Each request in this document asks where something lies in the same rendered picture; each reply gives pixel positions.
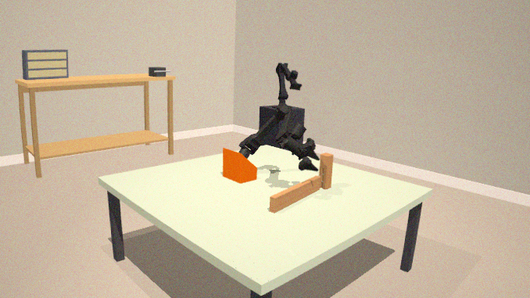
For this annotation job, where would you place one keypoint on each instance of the wooden post with slot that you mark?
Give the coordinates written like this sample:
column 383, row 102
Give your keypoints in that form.
column 325, row 170

